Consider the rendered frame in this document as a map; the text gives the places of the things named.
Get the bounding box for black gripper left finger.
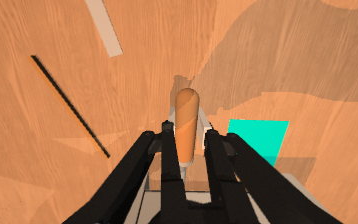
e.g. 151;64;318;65
61;107;191;224

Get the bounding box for teal square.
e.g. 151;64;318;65
228;119;289;167

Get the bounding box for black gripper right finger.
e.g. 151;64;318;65
197;108;343;224

